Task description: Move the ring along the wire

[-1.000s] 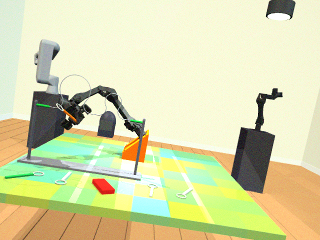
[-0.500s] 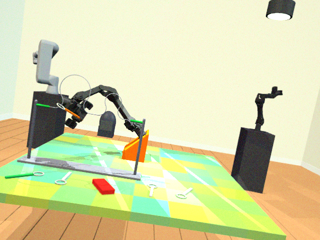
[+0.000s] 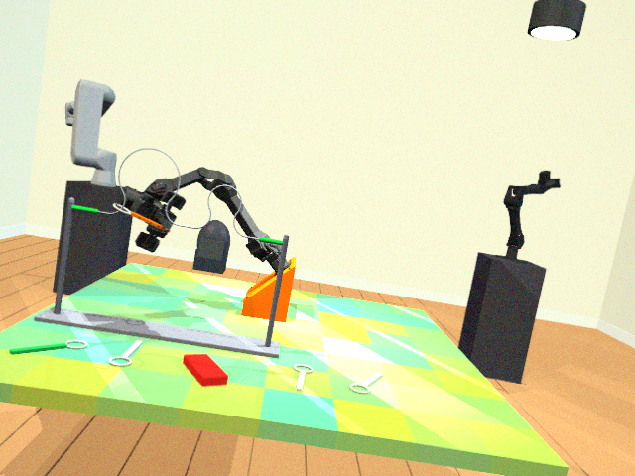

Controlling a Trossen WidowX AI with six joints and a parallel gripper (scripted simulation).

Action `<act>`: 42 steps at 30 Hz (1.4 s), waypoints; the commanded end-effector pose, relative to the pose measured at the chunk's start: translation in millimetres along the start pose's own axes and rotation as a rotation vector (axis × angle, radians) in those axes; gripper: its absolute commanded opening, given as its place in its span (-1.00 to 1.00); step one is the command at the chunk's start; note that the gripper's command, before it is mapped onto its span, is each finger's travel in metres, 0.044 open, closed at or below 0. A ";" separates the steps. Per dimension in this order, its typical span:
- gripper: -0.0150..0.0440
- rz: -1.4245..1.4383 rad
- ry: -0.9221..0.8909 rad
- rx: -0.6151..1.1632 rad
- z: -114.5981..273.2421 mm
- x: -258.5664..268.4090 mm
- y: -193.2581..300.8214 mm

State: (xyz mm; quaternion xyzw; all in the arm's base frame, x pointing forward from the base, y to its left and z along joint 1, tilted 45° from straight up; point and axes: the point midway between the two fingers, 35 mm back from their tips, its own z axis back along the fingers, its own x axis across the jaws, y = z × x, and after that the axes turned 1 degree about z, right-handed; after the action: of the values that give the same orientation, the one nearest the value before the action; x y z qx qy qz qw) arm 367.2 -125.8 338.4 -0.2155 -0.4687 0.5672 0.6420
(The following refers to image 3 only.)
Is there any red rectangular block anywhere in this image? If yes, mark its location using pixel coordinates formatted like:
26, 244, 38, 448
183, 354, 229, 387

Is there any orange handle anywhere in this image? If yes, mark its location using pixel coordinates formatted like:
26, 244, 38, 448
113, 204, 166, 231

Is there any white ring with handle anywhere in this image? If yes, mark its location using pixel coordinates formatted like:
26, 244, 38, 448
349, 372, 382, 394
294, 364, 313, 391
109, 340, 142, 367

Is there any green handle with white loop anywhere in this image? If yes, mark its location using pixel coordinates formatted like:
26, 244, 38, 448
10, 340, 87, 355

